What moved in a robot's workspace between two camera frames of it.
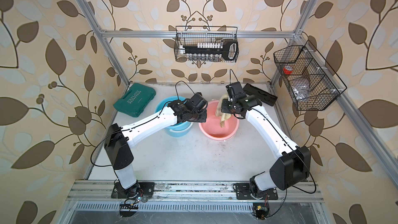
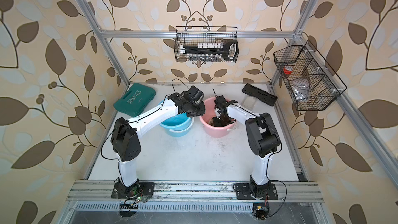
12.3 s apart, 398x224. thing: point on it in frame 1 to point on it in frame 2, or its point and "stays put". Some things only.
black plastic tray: [263, 96] stays put
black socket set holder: [211, 51] stays put
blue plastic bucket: [178, 129] stays put
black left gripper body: [199, 116] to [196, 109]
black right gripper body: [228, 106] to [220, 122]
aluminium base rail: [180, 191] stays put
